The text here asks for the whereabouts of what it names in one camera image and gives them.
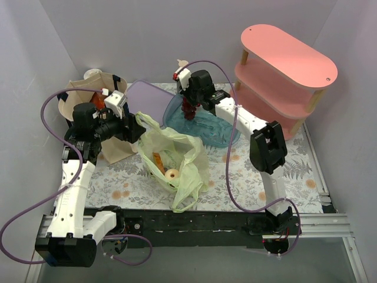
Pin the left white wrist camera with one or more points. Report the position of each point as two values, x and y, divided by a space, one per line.
115 101

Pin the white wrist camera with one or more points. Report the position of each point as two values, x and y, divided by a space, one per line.
115 101
182 76

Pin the grey soap pump bottle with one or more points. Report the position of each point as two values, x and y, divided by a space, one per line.
182 63

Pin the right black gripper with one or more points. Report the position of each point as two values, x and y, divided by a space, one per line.
190 98

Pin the beige toy donut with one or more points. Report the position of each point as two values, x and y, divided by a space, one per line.
172 174

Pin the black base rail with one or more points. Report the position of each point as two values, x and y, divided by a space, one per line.
164 228

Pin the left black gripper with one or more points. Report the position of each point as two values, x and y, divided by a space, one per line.
133 128

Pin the purple plastic lid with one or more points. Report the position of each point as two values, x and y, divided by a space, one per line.
148 99

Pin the beige canvas tote bag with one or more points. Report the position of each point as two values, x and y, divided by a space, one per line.
113 149

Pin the blue transparent plastic tray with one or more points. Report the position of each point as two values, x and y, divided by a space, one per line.
213 131

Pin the orange Doritos chip bag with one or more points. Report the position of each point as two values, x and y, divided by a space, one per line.
98 100

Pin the red grape bunch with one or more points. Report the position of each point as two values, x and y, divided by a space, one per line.
189 109

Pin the light green plastic grocery bag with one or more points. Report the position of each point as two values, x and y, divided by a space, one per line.
178 151

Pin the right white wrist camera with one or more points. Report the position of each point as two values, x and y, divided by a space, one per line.
182 76

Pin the floral table mat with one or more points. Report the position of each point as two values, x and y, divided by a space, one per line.
129 185

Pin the orange toy bread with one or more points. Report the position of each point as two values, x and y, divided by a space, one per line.
158 162

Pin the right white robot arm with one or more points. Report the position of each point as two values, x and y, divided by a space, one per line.
267 146

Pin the pink three-tier shelf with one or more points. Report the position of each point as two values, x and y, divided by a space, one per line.
279 78

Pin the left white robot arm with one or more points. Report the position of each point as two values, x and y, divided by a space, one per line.
68 240

